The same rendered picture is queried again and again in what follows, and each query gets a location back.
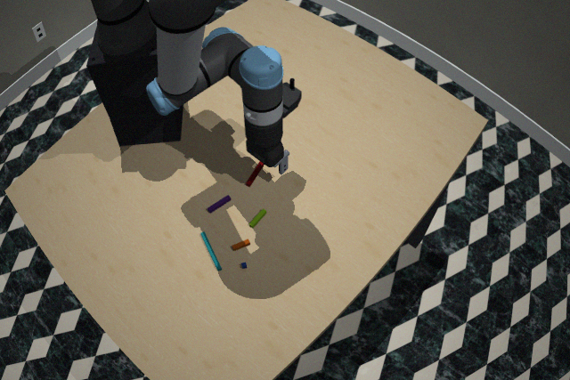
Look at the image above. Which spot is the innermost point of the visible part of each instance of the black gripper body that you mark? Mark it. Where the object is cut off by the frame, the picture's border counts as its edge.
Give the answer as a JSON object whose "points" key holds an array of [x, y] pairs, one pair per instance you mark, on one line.
{"points": [[264, 136]]}

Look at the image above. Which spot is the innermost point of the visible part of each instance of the turquoise rod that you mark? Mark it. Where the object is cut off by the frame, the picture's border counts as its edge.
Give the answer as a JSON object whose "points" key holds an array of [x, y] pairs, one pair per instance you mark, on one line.
{"points": [[210, 250]]}

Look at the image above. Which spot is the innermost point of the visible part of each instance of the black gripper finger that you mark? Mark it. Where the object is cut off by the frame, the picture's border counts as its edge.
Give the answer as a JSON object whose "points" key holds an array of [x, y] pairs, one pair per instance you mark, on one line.
{"points": [[283, 164]]}

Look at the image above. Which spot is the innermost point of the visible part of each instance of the dark red rod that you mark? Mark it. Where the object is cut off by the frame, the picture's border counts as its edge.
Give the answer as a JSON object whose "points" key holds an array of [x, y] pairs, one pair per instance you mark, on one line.
{"points": [[254, 174]]}

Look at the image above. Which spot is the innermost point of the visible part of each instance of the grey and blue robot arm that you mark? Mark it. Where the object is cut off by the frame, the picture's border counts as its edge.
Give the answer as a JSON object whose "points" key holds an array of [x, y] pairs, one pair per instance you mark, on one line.
{"points": [[123, 27]]}

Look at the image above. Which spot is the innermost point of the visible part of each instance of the lime green rod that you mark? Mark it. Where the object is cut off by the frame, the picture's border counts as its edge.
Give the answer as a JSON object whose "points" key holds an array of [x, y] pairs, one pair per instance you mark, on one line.
{"points": [[255, 221]]}

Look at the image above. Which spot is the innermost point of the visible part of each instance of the purple rod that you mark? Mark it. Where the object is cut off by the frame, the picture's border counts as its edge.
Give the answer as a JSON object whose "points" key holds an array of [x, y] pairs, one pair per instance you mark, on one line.
{"points": [[219, 204]]}

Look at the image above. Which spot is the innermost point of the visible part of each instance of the orange rod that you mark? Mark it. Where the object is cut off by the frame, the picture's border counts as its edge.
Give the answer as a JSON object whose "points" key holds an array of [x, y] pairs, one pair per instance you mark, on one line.
{"points": [[241, 245]]}

